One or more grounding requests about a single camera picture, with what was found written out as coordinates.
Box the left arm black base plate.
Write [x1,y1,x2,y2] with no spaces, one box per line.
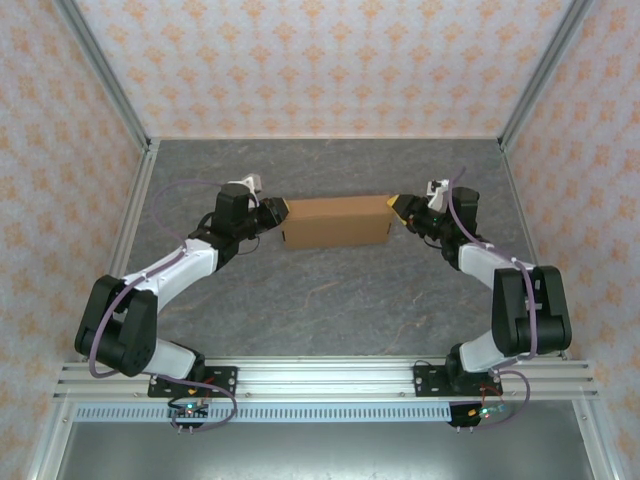
[147,365,239,399]

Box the brown cardboard box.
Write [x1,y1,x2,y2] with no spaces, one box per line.
[280,194,394,251]

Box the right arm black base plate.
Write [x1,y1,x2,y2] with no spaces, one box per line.
[412,364,504,399]

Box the grey metal sheet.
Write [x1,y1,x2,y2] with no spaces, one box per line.
[52,422,599,480]

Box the tall aluminium frame post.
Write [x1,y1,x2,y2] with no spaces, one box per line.
[52,0,154,154]
[497,0,596,151]

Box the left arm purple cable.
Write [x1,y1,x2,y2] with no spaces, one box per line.
[88,177,236,434]

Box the long aluminium mounting beam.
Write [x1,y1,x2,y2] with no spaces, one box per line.
[53,357,600,402]

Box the black bracket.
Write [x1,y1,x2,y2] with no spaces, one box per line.
[446,403,482,431]
[171,415,211,434]

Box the grey slotted cable duct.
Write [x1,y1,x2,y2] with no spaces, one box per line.
[73,404,455,424]

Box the aluminium side rail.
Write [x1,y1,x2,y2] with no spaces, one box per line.
[498,141,571,361]
[103,139,161,289]

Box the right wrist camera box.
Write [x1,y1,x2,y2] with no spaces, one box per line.
[423,178,452,212]

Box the short aluminium frame post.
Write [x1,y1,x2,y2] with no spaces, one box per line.
[572,399,617,480]
[27,399,76,480]

